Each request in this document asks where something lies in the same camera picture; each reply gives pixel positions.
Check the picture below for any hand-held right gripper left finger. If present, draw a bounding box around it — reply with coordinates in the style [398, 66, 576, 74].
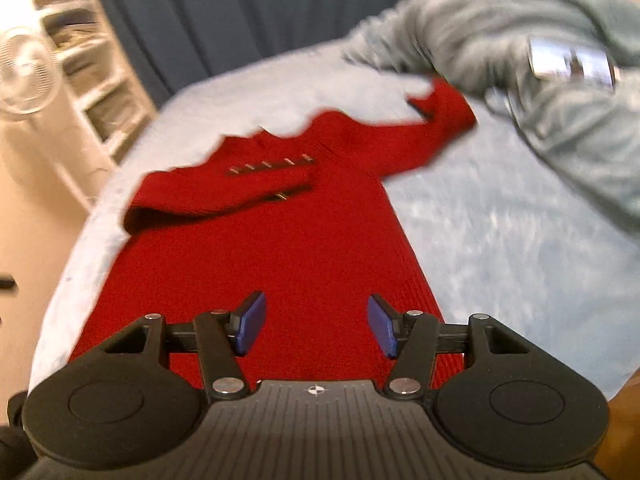
[100, 290, 267, 403]

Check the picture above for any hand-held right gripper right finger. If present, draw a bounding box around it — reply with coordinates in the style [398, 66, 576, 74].
[367, 294, 536, 402]

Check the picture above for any red knit sweater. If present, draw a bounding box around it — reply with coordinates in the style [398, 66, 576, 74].
[67, 77, 478, 391]

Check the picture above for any bed with light blue sheet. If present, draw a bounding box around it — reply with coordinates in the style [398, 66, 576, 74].
[27, 40, 640, 406]

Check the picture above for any white shelf unit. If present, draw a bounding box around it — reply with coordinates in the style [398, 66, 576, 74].
[20, 0, 157, 163]

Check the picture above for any dark blue curtain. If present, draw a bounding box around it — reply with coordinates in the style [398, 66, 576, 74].
[82, 0, 451, 106]

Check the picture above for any grey-blue crumpled blanket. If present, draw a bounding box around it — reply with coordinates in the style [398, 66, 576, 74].
[342, 0, 640, 233]

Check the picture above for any shiny silver object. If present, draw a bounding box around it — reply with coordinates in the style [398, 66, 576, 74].
[526, 35, 623, 93]

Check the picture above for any white standing fan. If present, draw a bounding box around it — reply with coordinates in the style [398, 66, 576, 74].
[0, 27, 101, 211]

